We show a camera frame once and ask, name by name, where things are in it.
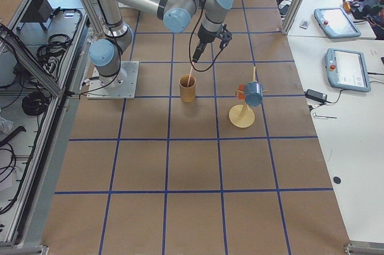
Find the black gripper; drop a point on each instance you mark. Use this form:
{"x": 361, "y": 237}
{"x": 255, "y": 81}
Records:
{"x": 206, "y": 36}

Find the pink chopstick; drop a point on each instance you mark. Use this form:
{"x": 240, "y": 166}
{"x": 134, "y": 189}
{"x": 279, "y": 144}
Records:
{"x": 189, "y": 76}

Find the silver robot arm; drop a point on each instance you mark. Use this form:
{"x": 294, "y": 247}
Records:
{"x": 116, "y": 78}

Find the bamboo cylinder holder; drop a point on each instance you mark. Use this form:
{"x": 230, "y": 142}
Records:
{"x": 187, "y": 94}

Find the orange mug on stand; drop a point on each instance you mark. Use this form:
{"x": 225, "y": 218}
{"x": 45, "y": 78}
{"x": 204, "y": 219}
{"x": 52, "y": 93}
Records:
{"x": 240, "y": 92}

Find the blue mug on stand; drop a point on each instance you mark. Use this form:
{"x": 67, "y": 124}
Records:
{"x": 253, "y": 92}

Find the wooden mug tree stand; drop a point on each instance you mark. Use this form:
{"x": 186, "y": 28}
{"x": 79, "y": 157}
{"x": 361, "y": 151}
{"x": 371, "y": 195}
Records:
{"x": 242, "y": 115}

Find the black power adapter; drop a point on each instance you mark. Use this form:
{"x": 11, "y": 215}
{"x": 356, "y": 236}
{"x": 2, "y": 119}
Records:
{"x": 316, "y": 96}

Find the metal hex key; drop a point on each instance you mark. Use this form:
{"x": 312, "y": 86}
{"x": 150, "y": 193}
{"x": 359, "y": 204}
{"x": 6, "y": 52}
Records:
{"x": 315, "y": 115}

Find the upper teach pendant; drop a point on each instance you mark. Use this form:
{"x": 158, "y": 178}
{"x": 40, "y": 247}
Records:
{"x": 336, "y": 23}

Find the teach pendant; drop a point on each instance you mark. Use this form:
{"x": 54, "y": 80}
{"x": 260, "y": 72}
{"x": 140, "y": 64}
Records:
{"x": 336, "y": 23}
{"x": 346, "y": 69}

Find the lower teach pendant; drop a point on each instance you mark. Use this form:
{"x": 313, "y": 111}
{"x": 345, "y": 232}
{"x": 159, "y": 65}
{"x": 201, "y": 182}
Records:
{"x": 346, "y": 69}

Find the black control box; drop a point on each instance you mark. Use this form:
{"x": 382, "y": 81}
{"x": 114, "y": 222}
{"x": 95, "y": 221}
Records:
{"x": 38, "y": 11}

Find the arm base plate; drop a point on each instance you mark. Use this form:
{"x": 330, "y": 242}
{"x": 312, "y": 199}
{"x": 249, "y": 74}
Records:
{"x": 122, "y": 87}

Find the aluminium frame post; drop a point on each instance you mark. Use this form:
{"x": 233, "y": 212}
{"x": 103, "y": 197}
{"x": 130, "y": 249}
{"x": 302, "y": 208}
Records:
{"x": 295, "y": 0}

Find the aluminium cabinet frame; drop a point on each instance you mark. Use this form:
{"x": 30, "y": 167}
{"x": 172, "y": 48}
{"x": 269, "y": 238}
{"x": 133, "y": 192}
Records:
{"x": 38, "y": 70}

